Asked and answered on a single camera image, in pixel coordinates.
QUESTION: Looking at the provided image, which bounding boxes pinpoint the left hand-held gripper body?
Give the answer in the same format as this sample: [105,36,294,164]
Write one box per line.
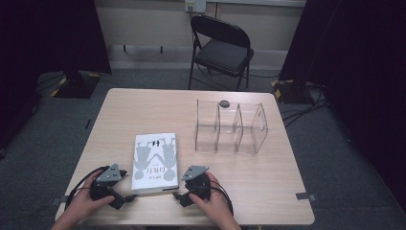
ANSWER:
[90,163,128,202]

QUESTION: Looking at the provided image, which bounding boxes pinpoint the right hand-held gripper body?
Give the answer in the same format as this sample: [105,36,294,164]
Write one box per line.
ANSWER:
[180,165,212,202]

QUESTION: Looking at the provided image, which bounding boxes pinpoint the white book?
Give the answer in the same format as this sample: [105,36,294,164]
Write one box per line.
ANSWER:
[130,132,180,196]

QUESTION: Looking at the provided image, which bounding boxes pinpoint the person's right hand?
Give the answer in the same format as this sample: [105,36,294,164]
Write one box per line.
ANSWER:
[188,172,236,225]

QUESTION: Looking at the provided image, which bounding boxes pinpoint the person's left hand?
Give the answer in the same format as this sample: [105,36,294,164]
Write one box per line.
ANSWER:
[64,169,116,221]

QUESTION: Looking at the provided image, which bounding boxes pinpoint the grey tape strip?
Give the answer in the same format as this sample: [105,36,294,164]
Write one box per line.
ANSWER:
[295,192,318,202]
[50,195,70,206]

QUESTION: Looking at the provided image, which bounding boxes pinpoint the clear acrylic divided organizer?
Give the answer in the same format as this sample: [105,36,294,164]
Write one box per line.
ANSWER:
[194,98,269,156]

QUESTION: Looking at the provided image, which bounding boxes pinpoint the black stand base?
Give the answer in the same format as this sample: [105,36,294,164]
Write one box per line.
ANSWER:
[50,70,102,100]
[270,79,324,105]

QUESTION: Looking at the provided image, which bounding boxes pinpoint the black folding chair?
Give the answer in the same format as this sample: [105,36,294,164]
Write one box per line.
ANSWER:
[188,14,256,92]

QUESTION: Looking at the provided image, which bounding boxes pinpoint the black curtain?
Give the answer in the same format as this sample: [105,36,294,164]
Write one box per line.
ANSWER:
[0,0,112,151]
[279,0,406,205]

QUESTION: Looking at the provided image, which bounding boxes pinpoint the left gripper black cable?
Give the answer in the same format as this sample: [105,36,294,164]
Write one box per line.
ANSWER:
[64,165,110,210]

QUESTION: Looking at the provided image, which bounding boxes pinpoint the black floor cables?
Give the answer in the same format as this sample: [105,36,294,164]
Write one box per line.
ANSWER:
[281,81,328,128]

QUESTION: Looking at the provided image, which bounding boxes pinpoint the white wall outlet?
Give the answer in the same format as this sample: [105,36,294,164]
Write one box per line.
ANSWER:
[184,0,208,14]

